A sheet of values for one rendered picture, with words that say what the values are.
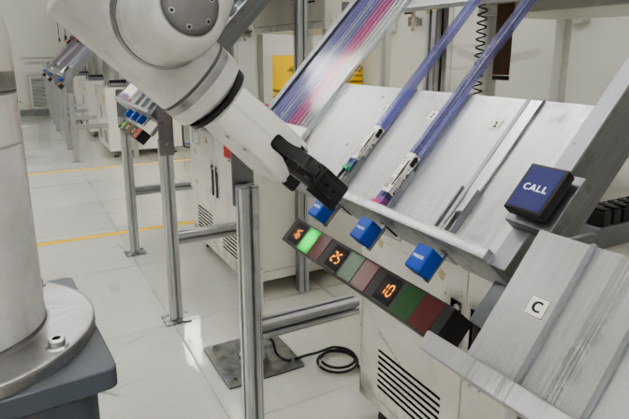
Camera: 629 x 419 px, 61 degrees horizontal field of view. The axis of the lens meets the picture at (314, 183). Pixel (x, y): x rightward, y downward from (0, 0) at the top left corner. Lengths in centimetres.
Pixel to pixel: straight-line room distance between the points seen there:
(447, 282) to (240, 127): 67
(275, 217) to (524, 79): 162
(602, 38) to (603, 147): 223
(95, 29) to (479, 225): 41
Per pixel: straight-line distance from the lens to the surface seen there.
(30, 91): 913
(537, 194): 51
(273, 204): 201
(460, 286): 106
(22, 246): 43
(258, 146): 52
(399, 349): 127
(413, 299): 59
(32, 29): 914
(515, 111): 66
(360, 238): 65
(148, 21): 43
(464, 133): 68
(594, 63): 282
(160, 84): 51
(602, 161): 59
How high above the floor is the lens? 91
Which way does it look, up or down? 14 degrees down
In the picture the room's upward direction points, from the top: straight up
